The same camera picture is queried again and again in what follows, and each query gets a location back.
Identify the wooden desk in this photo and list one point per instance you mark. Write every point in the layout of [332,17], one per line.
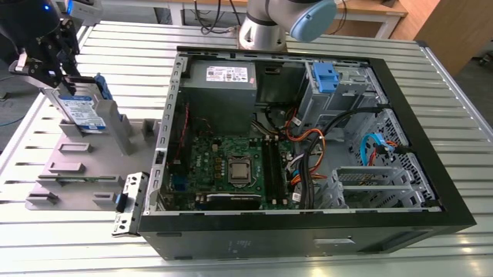
[379,8]

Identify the green RAM stick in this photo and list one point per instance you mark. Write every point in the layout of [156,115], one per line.
[97,180]

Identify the white metal desk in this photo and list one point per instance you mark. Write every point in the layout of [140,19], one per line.
[175,14]

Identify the grey metal drive cage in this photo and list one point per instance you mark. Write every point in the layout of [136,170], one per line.
[331,104]

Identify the wooden cabinet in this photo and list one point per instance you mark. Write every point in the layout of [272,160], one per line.
[454,29]

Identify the blue board connector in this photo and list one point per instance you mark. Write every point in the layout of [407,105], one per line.
[179,183]

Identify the black graphics card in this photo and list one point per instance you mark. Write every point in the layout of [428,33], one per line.
[231,200]

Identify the blue plastic bay latch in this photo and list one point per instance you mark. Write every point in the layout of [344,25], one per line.
[324,78]

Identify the grey power supply unit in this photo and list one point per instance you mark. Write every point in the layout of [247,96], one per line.
[219,104]

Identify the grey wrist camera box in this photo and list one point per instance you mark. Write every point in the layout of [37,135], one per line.
[84,11]

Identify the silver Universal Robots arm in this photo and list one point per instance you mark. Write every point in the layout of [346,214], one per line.
[261,31]

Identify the black PC case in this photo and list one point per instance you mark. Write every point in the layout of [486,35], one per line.
[268,239]

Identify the grey parts rack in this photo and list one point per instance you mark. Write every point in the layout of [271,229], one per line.
[96,161]

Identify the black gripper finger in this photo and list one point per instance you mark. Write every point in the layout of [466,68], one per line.
[44,63]
[69,43]

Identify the metal disk bay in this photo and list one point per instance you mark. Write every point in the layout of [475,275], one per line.
[368,187]

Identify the silver CPU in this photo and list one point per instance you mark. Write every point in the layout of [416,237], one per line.
[240,170]

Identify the metal slot retention bracket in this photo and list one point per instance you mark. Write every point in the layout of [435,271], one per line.
[132,184]

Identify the green motherboard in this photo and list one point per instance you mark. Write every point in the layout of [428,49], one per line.
[237,144]

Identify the black RAM slot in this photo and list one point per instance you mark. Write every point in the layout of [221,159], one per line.
[268,170]
[280,170]
[276,170]

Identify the hard disk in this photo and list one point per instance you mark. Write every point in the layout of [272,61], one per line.
[82,112]

